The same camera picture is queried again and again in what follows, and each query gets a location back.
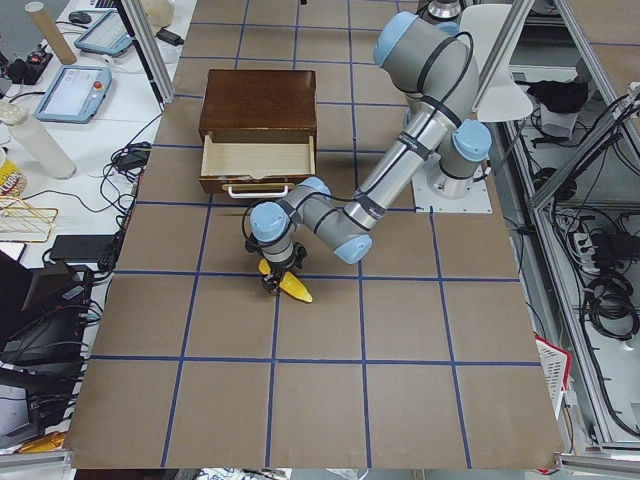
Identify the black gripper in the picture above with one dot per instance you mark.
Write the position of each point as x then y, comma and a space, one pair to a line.
278, 269

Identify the yellow corn cob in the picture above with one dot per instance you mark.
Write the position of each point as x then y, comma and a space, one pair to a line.
273, 282

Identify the cardboard tube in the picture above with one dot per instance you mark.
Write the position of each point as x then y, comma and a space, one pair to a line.
43, 20

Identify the white paper roll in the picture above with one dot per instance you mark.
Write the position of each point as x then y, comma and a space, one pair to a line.
33, 136

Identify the yellow popcorn cup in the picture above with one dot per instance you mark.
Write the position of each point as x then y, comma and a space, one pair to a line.
13, 184

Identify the white drawer handle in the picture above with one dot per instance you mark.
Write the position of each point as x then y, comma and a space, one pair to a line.
258, 191

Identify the teach pendant tablet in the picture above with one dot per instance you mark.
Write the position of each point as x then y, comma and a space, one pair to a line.
74, 95
106, 36

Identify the light wood drawer box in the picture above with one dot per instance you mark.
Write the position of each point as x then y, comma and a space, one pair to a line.
256, 156

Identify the gold wire rack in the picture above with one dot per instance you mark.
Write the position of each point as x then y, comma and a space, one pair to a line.
22, 222

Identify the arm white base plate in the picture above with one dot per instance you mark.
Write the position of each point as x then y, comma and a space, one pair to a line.
434, 192

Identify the far teach pendant tablet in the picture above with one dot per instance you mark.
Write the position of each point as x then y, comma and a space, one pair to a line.
106, 36

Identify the near teach pendant tablet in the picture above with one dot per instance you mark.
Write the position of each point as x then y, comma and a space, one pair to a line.
74, 95

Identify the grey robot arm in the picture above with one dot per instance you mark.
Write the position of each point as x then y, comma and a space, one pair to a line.
439, 75

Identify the black power brick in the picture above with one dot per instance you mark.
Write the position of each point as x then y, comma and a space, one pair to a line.
79, 248

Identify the white red plastic basket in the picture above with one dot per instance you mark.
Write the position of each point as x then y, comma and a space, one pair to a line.
556, 364

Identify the dark brown wooden drawer cabinet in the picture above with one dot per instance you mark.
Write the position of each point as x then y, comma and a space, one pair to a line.
260, 106

